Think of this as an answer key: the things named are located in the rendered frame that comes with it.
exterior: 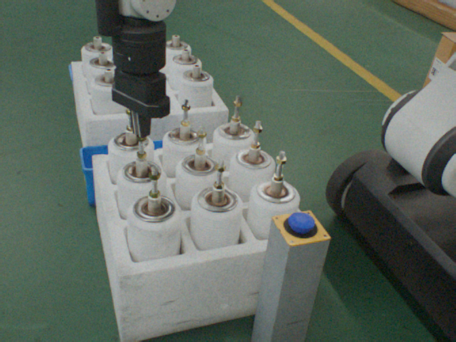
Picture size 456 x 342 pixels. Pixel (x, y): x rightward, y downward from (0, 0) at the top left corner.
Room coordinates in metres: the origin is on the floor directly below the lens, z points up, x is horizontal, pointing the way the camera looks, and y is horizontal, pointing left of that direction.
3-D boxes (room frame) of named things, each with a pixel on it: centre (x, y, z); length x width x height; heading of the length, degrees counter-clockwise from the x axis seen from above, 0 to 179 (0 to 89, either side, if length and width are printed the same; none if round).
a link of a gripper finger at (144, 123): (0.79, 0.16, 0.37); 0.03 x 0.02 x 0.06; 145
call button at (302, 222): (0.60, -0.12, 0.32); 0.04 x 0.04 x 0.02
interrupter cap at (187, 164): (0.84, 0.06, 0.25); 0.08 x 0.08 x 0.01
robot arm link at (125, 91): (0.80, 0.17, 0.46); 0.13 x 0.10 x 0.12; 55
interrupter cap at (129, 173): (0.79, 0.17, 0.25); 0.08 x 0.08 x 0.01
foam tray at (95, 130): (1.35, 0.27, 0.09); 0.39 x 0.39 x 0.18; 22
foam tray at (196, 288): (0.84, 0.06, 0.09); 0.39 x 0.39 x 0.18; 22
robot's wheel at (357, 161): (1.05, -0.35, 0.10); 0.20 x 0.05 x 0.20; 112
